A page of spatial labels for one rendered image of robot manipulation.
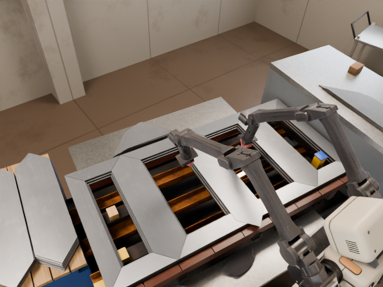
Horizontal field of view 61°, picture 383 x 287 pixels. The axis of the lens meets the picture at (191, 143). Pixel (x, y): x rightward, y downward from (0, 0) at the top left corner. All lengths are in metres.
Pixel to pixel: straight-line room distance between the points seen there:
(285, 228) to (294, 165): 0.88
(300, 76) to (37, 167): 1.81
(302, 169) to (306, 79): 0.70
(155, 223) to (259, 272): 0.59
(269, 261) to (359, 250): 0.70
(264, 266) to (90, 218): 0.92
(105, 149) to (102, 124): 1.34
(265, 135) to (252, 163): 1.02
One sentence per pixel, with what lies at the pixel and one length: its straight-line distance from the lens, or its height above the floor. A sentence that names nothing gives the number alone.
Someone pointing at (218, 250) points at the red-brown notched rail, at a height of 0.83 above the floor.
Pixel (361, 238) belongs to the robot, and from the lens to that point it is 1.22.
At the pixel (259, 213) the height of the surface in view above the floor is 0.86.
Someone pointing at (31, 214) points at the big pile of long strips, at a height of 0.85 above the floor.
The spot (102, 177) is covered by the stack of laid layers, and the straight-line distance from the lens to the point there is 1.92.
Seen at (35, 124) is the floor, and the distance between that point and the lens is 3.71.
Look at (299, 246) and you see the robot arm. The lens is 1.23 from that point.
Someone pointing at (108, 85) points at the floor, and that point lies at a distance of 4.04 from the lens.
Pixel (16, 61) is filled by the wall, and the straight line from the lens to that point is 3.80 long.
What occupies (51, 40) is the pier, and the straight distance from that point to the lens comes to 3.52.
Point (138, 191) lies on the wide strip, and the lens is 1.80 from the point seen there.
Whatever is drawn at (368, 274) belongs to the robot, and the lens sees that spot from 1.32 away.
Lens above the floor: 2.30
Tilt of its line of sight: 45 degrees down
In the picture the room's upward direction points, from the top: 3 degrees clockwise
